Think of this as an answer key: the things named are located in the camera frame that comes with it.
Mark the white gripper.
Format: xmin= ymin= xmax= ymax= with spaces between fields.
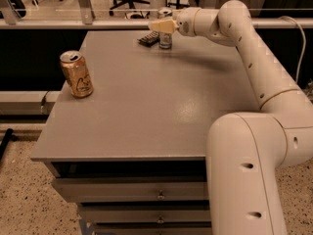
xmin=148 ymin=7 xmax=201 ymax=37

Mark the silver blue redbull can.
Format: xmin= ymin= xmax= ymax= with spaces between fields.
xmin=156 ymin=7 xmax=174 ymax=50

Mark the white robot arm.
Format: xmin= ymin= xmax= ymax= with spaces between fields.
xmin=149 ymin=0 xmax=313 ymax=235

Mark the black rxbar chocolate wrapper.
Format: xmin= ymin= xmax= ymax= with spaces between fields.
xmin=138 ymin=31 xmax=159 ymax=47

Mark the gold soda can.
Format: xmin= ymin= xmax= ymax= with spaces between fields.
xmin=60 ymin=50 xmax=94 ymax=98

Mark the grey metal railing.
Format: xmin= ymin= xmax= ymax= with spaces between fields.
xmin=0 ymin=0 xmax=312 ymax=29

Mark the grey top drawer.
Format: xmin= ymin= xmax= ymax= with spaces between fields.
xmin=52 ymin=178 xmax=208 ymax=203

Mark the grey drawer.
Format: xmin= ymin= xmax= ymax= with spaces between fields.
xmin=94 ymin=223 xmax=212 ymax=235
xmin=52 ymin=178 xmax=208 ymax=203
xmin=78 ymin=202 xmax=210 ymax=223

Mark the black pole on floor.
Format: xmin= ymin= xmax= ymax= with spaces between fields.
xmin=0 ymin=128 xmax=18 ymax=161

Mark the grey middle drawer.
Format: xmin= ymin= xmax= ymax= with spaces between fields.
xmin=78 ymin=202 xmax=210 ymax=223

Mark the grey bottom drawer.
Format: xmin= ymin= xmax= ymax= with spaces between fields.
xmin=94 ymin=223 xmax=212 ymax=235

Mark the white cable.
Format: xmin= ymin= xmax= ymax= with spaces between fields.
xmin=278 ymin=15 xmax=307 ymax=83

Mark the black cable at left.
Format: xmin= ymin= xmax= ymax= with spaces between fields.
xmin=40 ymin=90 xmax=53 ymax=116

